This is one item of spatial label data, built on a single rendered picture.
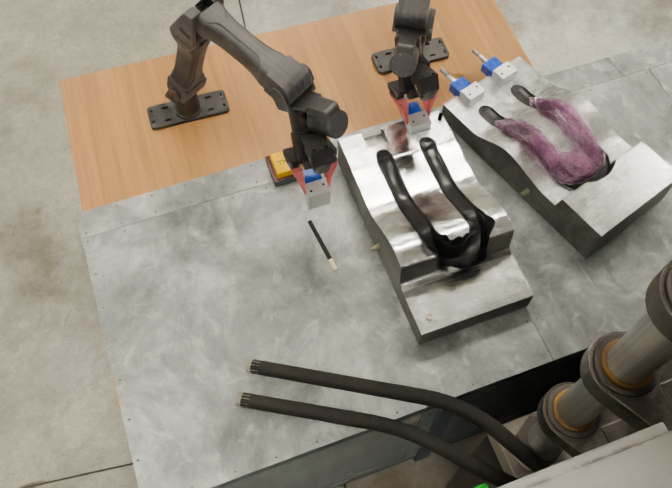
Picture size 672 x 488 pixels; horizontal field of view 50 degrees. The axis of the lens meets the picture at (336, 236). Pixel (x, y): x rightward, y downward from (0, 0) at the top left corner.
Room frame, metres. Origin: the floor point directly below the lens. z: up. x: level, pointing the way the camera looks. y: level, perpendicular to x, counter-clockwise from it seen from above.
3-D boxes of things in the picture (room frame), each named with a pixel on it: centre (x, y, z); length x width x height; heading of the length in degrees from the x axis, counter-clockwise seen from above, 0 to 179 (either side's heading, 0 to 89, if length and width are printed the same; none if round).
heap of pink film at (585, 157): (1.02, -0.51, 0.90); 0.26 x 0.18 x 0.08; 38
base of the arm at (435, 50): (1.34, -0.19, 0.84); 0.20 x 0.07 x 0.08; 109
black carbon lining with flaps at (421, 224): (0.83, -0.22, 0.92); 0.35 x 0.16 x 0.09; 21
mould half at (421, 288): (0.81, -0.21, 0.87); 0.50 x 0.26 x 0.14; 21
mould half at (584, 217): (1.02, -0.52, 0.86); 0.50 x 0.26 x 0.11; 38
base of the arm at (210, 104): (1.14, 0.38, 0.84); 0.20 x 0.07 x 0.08; 109
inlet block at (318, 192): (0.87, 0.06, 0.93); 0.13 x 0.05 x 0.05; 21
